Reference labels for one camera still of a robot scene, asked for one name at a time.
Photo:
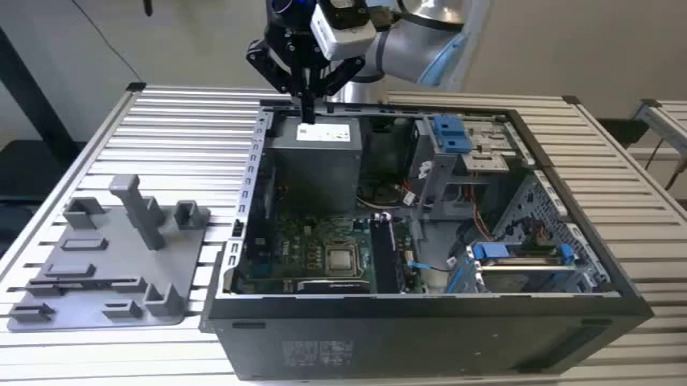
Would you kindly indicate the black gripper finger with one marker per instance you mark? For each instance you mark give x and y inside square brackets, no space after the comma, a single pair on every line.
[269,64]
[343,76]

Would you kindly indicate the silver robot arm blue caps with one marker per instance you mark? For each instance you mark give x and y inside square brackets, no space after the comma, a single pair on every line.
[409,52]

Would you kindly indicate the blue plastic drive carrier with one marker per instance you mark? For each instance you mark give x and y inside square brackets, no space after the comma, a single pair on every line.
[449,132]

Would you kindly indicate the grey power supply unit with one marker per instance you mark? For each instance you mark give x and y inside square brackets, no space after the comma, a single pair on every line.
[311,173]

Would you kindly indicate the small black hanging object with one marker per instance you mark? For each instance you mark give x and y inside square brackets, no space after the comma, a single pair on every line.
[147,8]

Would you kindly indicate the green motherboard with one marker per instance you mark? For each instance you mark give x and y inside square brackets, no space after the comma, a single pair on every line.
[301,241]

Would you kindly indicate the silver CPU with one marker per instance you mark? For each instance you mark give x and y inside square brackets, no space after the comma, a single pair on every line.
[341,259]

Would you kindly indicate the hard disk in blue carrier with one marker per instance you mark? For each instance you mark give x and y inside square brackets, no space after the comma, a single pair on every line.
[491,251]

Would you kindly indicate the black graphics card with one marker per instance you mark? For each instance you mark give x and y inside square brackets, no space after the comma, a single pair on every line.
[333,286]

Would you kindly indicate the black box behind table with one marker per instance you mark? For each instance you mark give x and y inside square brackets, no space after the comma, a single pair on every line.
[622,132]

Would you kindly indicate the grey plastic parts rack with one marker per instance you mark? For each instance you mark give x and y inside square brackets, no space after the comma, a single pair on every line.
[123,257]

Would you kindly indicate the metal slat side table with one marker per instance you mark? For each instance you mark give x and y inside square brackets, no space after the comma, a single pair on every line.
[666,116]

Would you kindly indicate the black PC case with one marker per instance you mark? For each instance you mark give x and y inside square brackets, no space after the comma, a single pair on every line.
[375,342]

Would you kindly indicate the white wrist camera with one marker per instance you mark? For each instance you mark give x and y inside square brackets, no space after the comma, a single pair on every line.
[343,44]

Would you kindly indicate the white metal post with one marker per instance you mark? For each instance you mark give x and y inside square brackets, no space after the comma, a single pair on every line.
[474,40]

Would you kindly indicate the black desk frame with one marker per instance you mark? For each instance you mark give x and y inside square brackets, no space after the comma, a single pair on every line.
[38,169]

